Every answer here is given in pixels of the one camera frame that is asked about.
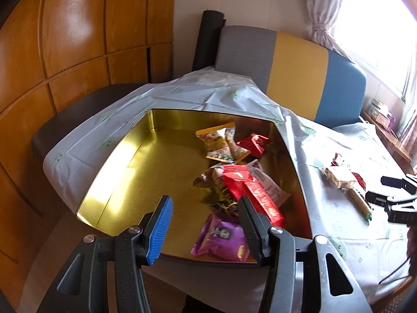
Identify purple snack packet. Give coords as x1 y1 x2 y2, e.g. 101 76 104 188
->
190 213 251 263

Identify white snack packet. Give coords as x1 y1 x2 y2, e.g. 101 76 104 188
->
248 160 290 207

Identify person's right hand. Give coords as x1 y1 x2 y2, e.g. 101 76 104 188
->
406 226 417 261

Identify wooden wardrobe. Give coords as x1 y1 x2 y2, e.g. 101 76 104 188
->
0 0 176 300

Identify green-ended cracker packet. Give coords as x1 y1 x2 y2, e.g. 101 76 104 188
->
347 187 373 224

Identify black cable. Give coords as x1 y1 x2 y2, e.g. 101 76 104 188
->
378 257 411 287

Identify long red snack packet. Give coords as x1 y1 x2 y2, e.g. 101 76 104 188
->
223 165 287 229

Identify dark brown chair seat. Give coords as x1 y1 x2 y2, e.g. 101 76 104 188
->
31 83 150 160

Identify yellow orange snack packet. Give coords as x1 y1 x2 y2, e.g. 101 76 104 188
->
195 122 237 160

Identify grey yellow blue chair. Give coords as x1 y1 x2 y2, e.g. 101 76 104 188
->
214 25 367 128

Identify wooden window ledge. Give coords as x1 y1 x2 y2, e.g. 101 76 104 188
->
361 111 417 173

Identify small boxes on ledge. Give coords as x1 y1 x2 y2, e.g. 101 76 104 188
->
366 98 396 131

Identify gold metal tin box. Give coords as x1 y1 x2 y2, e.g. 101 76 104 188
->
75 108 312 261

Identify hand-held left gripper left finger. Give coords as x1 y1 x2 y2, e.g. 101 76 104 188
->
36 195 174 313

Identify bright window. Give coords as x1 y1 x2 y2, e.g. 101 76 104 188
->
335 0 417 101

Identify white green-printed tablecloth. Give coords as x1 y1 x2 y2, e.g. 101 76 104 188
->
42 67 414 313

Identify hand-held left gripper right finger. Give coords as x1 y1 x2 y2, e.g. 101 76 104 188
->
237 196 373 313

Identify woven rattan seat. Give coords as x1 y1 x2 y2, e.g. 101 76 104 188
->
375 274 417 313

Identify beige snack packet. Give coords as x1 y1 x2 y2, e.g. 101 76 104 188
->
225 127 251 164

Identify dark gold-patterned snack packet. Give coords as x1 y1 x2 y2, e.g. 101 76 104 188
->
210 186 242 217

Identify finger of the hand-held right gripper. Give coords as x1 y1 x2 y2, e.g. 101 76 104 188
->
381 174 417 194
365 191 396 207

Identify black rolled mat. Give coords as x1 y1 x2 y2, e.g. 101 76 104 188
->
192 10 225 70

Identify round pastry packet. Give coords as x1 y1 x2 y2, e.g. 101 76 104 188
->
319 166 359 190

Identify floral curtain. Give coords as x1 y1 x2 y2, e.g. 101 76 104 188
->
306 0 355 62

